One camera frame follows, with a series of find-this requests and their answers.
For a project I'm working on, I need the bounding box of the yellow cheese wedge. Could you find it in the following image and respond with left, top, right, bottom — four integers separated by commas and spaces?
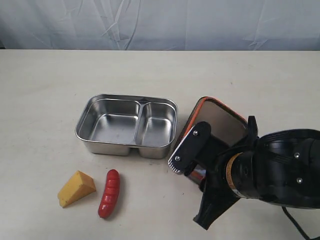
57, 170, 96, 208

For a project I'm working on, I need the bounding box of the stainless steel lunch box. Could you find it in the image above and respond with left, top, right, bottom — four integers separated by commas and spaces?
75, 93, 178, 159

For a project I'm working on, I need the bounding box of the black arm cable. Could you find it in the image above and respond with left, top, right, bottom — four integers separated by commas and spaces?
246, 115, 320, 240

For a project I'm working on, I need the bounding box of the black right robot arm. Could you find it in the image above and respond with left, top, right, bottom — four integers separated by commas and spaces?
194, 129, 320, 229

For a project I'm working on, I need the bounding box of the white backdrop cloth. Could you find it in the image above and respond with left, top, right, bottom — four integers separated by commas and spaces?
0, 0, 320, 51

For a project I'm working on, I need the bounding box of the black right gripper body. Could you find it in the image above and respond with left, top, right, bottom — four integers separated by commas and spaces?
193, 136, 255, 230

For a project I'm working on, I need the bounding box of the red toy sausage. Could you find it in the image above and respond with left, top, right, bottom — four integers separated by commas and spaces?
98, 169, 121, 219

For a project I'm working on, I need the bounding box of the dark transparent lid orange seal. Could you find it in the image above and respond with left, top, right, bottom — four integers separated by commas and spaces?
171, 96, 249, 187

